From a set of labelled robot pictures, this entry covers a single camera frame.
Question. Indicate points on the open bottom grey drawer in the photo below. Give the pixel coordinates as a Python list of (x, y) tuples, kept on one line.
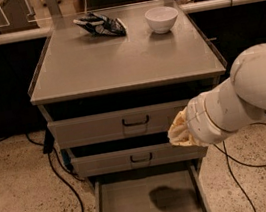
[(176, 191)]

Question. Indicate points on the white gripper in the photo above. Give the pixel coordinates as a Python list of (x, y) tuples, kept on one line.
[(199, 121)]

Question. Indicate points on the white horizontal rail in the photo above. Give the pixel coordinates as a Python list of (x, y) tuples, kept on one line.
[(188, 8)]

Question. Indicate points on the grey drawer cabinet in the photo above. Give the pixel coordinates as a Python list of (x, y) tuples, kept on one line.
[(80, 75)]

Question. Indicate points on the middle grey drawer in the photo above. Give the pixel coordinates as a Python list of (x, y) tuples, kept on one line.
[(141, 157)]

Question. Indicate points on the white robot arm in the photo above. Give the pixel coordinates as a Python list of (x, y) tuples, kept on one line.
[(248, 79)]

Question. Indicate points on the top grey drawer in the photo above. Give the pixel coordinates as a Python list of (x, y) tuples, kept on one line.
[(115, 125)]

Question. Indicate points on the white ceramic bowl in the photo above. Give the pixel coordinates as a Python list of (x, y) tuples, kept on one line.
[(161, 19)]

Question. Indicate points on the black power adapter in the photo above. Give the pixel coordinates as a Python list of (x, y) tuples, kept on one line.
[(48, 142)]

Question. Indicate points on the dark blue chip bag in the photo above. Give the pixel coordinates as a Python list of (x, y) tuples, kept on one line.
[(98, 24)]

